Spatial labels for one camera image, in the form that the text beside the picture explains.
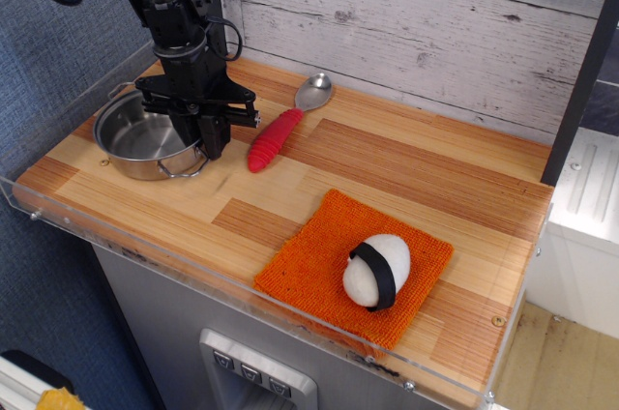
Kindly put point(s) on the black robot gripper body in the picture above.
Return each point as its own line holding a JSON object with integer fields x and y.
{"x": 195, "y": 83}

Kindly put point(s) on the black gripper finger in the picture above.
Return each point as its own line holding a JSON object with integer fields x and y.
{"x": 185, "y": 124}
{"x": 215, "y": 132}

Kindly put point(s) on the silver steel pot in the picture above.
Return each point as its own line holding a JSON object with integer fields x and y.
{"x": 144, "y": 145}

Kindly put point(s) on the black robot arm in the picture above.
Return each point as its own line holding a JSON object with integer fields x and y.
{"x": 171, "y": 25}

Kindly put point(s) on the orange knitted rag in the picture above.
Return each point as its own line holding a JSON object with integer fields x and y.
{"x": 307, "y": 271}

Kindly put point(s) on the grey toy fridge cabinet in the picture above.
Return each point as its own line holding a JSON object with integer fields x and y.
{"x": 169, "y": 297}

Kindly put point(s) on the white plush sushi black band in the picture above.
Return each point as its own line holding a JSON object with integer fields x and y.
{"x": 376, "y": 270}

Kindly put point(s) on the clear acrylic table guard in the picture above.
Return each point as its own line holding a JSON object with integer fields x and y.
{"x": 469, "y": 200}

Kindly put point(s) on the silver dispenser button panel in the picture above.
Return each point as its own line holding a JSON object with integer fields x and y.
{"x": 242, "y": 378}

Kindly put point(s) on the yellow black object bottom left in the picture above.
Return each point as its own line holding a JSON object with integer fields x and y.
{"x": 27, "y": 383}

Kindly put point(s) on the white side counter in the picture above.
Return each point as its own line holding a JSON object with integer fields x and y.
{"x": 574, "y": 272}

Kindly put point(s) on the red handled metal spoon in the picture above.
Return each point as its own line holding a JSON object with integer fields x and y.
{"x": 312, "y": 94}

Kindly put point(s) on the black right upright post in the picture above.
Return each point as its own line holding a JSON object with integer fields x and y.
{"x": 584, "y": 84}

